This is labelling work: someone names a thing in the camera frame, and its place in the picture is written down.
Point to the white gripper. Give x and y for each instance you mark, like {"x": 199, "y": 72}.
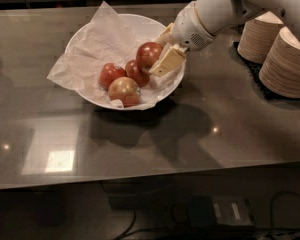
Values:
{"x": 189, "y": 28}

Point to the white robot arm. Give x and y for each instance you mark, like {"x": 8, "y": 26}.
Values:
{"x": 218, "y": 15}

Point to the white bowl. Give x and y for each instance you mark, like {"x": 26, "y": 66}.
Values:
{"x": 85, "y": 56}

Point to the yellowish red front apple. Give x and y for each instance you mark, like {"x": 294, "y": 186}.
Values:
{"x": 126, "y": 90}

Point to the white crinkled paper liner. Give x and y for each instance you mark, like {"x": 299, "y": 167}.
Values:
{"x": 109, "y": 37}

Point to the black mat under stacks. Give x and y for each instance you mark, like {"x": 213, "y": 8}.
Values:
{"x": 254, "y": 70}

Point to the rear stack of paper bowls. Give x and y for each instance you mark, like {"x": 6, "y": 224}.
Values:
{"x": 258, "y": 37}

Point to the stack of paper bowls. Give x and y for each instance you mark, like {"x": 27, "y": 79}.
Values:
{"x": 258, "y": 37}
{"x": 280, "y": 71}

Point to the front stack of paper bowls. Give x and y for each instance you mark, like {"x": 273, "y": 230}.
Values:
{"x": 280, "y": 71}

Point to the dark box under table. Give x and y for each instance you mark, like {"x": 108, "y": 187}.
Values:
{"x": 220, "y": 211}

